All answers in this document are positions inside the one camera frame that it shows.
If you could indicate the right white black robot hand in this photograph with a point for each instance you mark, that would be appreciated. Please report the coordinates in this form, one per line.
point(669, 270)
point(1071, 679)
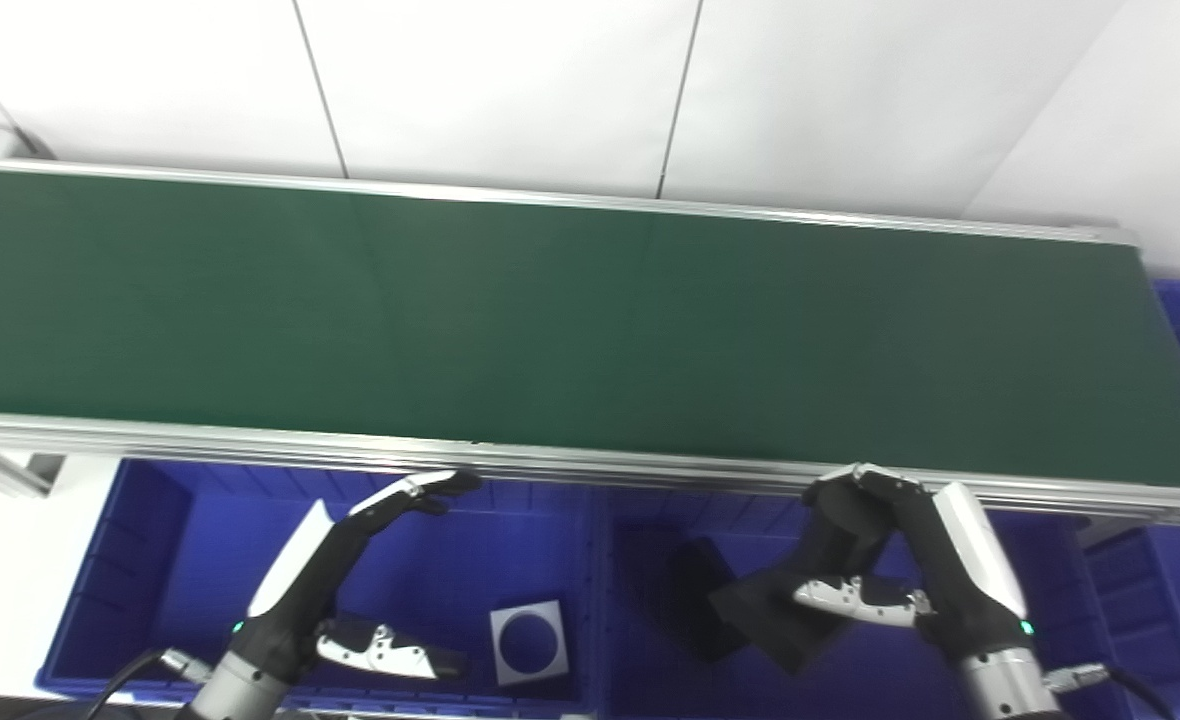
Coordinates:
point(970, 580)

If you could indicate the green conveyor belt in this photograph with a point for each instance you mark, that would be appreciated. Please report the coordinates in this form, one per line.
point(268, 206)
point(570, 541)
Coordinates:
point(550, 320)
point(250, 445)

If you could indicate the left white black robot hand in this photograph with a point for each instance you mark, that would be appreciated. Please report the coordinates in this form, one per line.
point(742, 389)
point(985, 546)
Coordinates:
point(295, 600)

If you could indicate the aluminium conveyor leg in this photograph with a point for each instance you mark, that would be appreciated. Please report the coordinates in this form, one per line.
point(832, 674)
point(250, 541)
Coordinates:
point(0, 470)

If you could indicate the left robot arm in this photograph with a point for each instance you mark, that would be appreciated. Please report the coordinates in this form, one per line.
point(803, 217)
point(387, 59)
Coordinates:
point(235, 695)

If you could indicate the grey square plate with hole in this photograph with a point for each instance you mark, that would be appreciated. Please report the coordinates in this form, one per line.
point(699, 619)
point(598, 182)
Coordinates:
point(510, 665)

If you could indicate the black cylinder block part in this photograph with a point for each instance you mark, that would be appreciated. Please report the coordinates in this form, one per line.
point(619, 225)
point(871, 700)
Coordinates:
point(695, 590)
point(780, 630)

